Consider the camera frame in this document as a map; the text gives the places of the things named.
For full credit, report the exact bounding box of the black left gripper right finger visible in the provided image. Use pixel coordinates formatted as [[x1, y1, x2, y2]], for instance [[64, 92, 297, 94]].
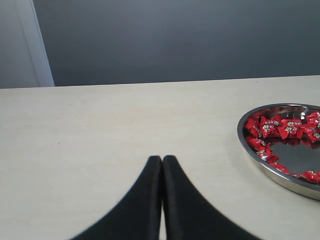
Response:
[[162, 155, 258, 240]]

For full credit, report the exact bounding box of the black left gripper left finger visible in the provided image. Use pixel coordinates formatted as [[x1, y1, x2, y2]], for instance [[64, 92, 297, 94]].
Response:
[[73, 155, 163, 240]]

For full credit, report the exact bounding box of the round stainless steel plate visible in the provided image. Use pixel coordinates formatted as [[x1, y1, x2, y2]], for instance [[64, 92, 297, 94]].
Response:
[[237, 103, 320, 200]]

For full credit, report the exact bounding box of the red wrapped candy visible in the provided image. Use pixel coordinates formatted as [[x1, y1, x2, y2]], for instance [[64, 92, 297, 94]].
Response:
[[259, 115, 282, 139]]

